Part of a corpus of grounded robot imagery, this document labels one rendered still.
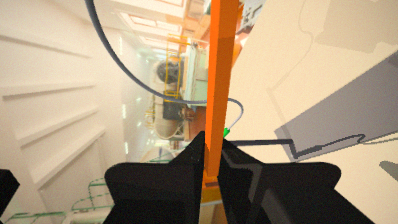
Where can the white ring with orange handle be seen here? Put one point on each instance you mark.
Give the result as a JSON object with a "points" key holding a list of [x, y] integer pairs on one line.
{"points": [[222, 37]]}

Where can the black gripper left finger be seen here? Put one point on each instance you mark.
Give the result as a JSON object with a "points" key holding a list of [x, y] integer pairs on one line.
{"points": [[179, 179]]}

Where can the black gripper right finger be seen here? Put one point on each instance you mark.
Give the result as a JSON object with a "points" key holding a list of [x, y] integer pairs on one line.
{"points": [[244, 180]]}

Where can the grey and green bent wire on two posts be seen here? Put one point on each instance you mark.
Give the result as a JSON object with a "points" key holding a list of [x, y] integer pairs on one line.
{"points": [[364, 109]]}

